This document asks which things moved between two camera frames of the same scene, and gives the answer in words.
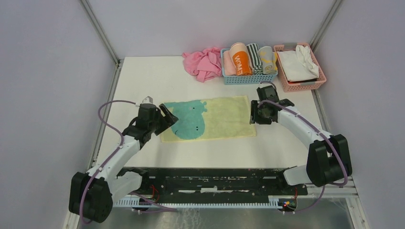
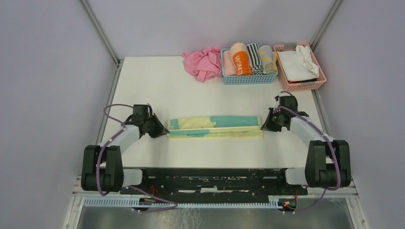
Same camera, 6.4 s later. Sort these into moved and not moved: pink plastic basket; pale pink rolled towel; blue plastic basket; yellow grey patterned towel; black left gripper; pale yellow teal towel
Moved: black left gripper; pale yellow teal towel
Not moved: yellow grey patterned towel; pale pink rolled towel; pink plastic basket; blue plastic basket
